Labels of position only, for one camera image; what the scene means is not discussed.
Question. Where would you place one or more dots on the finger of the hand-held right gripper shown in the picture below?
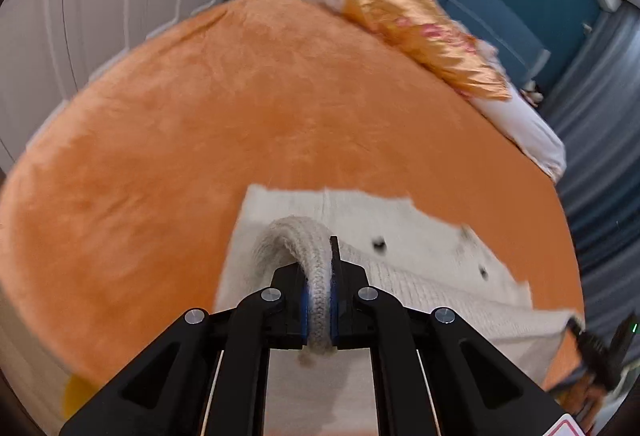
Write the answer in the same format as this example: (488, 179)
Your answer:
(597, 356)

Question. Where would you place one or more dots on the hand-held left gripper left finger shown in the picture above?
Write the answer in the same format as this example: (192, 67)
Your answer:
(287, 311)

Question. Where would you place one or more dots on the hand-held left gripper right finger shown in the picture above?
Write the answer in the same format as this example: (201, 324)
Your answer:
(350, 296)

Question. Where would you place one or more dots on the cream knit sweater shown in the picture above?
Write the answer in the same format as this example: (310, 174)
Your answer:
(400, 236)

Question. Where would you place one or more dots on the orange plush blanket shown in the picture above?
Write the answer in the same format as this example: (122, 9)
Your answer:
(200, 140)

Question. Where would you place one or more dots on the grey curtain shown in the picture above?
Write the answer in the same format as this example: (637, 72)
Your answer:
(600, 140)

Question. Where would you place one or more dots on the yellow cloth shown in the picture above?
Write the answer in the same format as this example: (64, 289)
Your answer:
(75, 393)

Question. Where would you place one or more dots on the white pillow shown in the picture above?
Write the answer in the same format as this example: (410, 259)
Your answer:
(525, 130)

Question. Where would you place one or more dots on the gold orange patterned pillow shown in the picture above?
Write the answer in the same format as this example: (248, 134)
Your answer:
(415, 20)

